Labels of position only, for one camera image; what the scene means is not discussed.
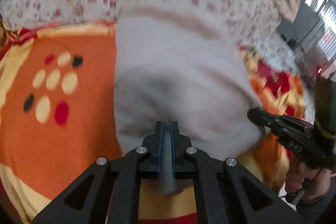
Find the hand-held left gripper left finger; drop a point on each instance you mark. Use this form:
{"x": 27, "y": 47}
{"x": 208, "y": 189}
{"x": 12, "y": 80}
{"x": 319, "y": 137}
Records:
{"x": 161, "y": 142}

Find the dark grey cabinet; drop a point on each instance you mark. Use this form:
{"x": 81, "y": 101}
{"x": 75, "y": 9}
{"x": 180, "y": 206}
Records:
{"x": 299, "y": 22}

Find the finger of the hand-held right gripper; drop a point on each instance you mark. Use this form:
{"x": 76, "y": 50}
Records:
{"x": 260, "y": 116}

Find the orange red printed blanket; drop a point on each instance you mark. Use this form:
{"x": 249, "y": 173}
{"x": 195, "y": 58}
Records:
{"x": 84, "y": 113}

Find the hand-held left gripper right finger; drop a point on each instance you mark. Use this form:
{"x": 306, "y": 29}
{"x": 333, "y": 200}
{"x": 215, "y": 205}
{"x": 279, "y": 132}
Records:
{"x": 173, "y": 142}

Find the person's right hand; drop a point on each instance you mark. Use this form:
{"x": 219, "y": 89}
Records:
{"x": 312, "y": 182}

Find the grey zip jacket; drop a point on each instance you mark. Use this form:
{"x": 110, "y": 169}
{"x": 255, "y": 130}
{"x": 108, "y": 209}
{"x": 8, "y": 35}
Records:
{"x": 181, "y": 69}

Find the window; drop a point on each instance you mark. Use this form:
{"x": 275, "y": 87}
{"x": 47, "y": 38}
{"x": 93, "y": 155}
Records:
{"x": 324, "y": 27}

